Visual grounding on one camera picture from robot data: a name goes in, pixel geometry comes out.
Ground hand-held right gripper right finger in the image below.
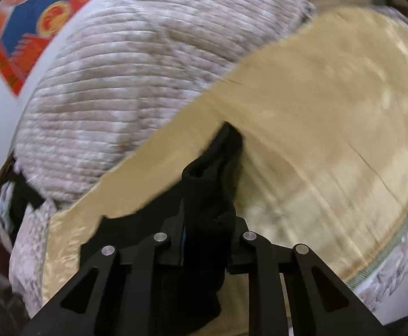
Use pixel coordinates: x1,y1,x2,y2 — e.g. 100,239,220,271
227,216,394,336

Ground quilted patterned blanket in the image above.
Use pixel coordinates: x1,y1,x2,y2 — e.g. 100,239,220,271
10,0,408,317

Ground beige satin bed sheet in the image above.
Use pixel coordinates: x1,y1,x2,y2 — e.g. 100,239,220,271
41,5,408,336

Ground black pants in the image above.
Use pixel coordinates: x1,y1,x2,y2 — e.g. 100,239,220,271
80,121,245,336

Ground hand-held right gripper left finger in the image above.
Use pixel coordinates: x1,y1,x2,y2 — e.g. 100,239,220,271
20,199,187,336

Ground black cloth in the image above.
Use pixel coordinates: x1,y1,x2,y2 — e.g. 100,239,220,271
1,161,46,247

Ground red and blue wall poster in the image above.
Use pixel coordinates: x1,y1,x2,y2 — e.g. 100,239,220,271
0,0,128,99

